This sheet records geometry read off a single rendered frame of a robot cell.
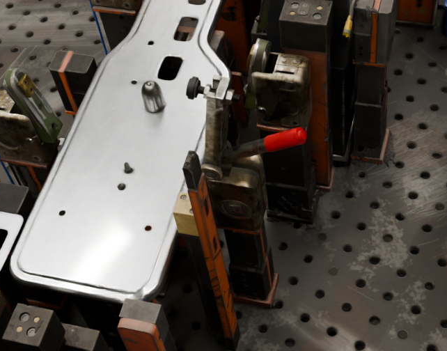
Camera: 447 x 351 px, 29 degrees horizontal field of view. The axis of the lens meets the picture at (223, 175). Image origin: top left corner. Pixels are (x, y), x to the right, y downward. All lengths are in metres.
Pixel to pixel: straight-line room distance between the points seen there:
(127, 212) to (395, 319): 0.49
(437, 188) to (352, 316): 0.29
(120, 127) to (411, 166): 0.56
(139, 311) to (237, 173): 0.32
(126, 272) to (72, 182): 0.18
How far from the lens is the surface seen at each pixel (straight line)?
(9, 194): 1.33
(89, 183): 1.28
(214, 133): 1.11
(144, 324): 0.92
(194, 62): 1.39
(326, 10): 1.27
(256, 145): 1.13
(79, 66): 1.44
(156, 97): 1.31
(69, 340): 1.15
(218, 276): 1.22
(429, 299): 1.48
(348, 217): 1.55
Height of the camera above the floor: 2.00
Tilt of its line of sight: 54 degrees down
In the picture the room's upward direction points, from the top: 11 degrees counter-clockwise
